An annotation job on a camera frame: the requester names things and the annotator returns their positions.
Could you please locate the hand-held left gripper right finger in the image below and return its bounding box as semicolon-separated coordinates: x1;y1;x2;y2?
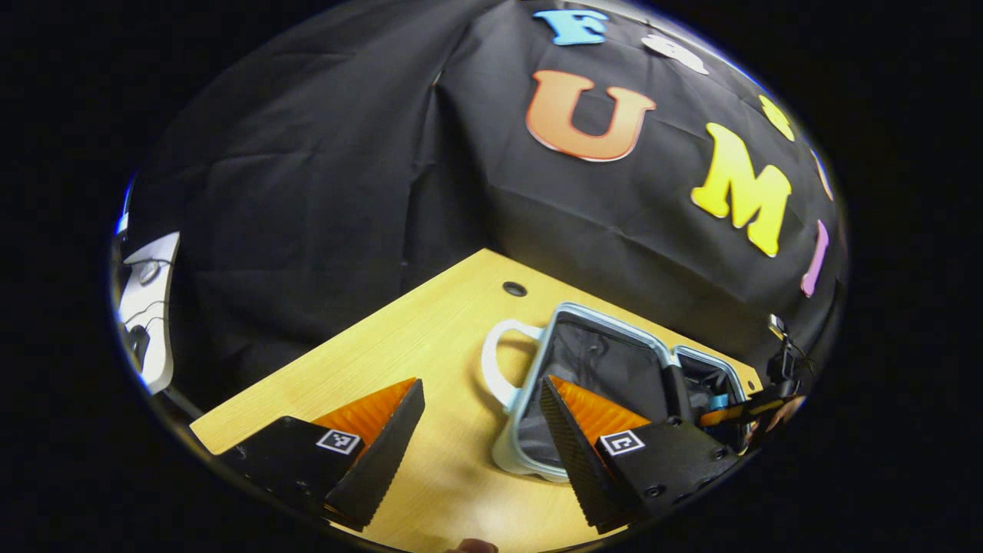
540;376;742;535

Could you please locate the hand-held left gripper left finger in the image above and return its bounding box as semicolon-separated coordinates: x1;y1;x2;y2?
219;378;425;531

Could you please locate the white quilted suitcase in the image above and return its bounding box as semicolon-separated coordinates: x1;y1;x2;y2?
482;302;765;483

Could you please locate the black backdrop cloth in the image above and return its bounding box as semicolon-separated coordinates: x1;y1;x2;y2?
115;0;849;419

